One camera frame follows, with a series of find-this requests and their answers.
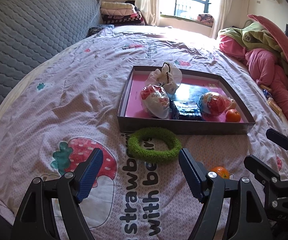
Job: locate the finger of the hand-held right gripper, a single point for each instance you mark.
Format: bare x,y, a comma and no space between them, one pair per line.
279,137
259,168

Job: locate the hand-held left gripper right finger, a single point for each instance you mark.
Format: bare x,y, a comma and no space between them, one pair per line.
191,177

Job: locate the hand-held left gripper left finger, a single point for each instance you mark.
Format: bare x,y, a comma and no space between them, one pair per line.
91,175

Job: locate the orange mandarin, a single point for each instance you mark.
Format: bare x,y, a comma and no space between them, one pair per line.
232,115
220,171

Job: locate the grey shallow cardboard box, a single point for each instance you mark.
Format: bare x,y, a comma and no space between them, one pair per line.
184,127

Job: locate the yellow pear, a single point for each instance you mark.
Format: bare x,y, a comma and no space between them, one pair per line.
232,103

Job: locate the orange and blue snack bag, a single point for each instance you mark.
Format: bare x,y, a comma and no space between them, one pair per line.
211,103

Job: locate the red and white snack bag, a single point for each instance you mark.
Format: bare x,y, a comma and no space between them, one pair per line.
156,102

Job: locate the white plastic bag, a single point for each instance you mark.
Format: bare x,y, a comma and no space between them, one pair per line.
154,77

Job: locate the yellow snack packet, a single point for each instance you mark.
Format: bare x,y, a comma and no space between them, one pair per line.
274,106

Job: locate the small blue snack packet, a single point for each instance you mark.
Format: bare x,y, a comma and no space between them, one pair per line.
268,94

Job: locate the orange snack packet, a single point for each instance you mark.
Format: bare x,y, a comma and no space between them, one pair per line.
265,88

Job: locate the pink quilt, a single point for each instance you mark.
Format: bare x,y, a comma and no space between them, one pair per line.
264,65

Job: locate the green blanket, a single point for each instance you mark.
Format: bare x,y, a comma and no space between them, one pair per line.
259,35

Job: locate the patterned folded blanket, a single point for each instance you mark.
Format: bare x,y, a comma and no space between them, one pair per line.
205,18

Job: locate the cream curtain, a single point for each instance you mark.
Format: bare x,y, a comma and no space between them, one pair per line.
149,5
224,5

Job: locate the dark pillow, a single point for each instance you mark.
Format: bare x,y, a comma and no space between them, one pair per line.
100,30

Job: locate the barred window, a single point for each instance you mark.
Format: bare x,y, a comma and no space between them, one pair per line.
194,7

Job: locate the grey quilted headboard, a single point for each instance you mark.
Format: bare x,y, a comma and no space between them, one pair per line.
33,30

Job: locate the dark checked folded blanket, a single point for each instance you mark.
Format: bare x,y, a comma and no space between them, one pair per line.
124,20

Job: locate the pink folded blanket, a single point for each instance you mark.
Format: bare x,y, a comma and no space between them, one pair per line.
117,12

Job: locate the cream folded blanket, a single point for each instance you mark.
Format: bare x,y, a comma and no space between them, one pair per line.
116,5

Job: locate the dark cloth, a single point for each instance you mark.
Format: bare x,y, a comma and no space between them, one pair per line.
132,3

